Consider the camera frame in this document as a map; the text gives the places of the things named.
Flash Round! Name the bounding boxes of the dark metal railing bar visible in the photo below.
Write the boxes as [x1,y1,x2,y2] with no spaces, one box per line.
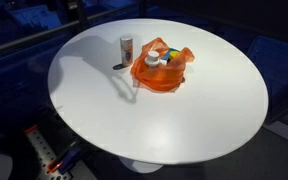
[0,6,142,57]

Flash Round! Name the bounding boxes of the blue and white box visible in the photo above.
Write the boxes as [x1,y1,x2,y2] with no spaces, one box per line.
[158,48,181,67]

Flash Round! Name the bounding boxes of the orange plastic bag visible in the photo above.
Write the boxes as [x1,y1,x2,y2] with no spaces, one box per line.
[130,37,196,93]

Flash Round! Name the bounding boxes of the white table pedestal base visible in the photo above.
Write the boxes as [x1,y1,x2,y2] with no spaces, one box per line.
[118,156,165,174]

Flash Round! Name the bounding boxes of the white cylindrical canister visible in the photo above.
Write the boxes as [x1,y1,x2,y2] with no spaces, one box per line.
[119,36,134,67]

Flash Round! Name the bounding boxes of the white-capped pill bottle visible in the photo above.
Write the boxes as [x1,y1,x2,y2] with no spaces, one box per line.
[144,50,161,68]

